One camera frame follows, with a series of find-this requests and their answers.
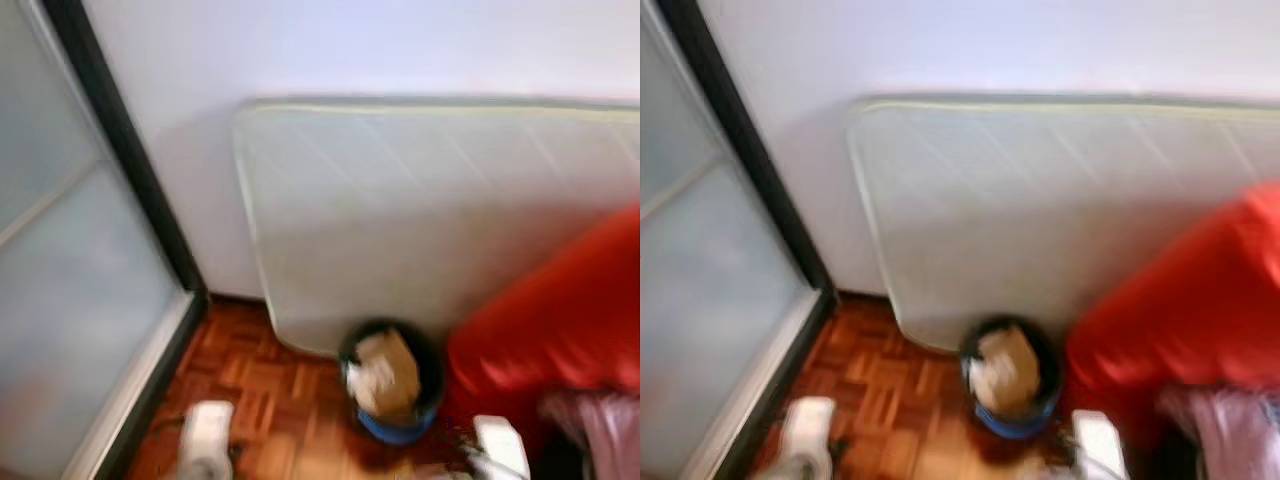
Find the frosted glass sliding door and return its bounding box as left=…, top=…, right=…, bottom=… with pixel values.
left=640, top=0, right=826, bottom=480
left=0, top=0, right=196, bottom=480

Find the red fabric mattress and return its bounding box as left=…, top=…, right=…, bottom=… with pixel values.
left=1062, top=183, right=1280, bottom=441
left=445, top=203, right=641, bottom=441

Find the black round waste bin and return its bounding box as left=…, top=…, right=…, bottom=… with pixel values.
left=960, top=315, right=1063, bottom=441
left=338, top=317, right=448, bottom=447

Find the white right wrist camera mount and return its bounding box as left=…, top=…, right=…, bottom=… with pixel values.
left=472, top=415, right=531, bottom=480
left=1072, top=410, right=1131, bottom=480

